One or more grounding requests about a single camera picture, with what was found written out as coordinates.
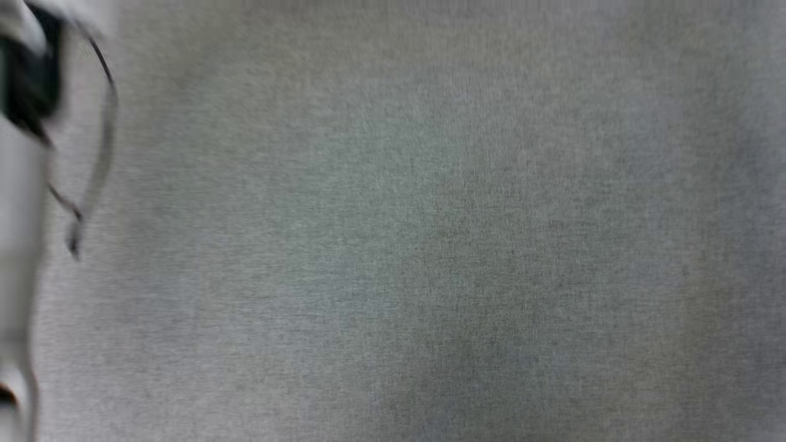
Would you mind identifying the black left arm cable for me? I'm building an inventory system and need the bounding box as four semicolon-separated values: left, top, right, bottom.
46;31;119;260

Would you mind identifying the grey fabric sofa cushion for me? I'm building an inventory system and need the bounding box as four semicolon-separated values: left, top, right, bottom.
25;0;786;442

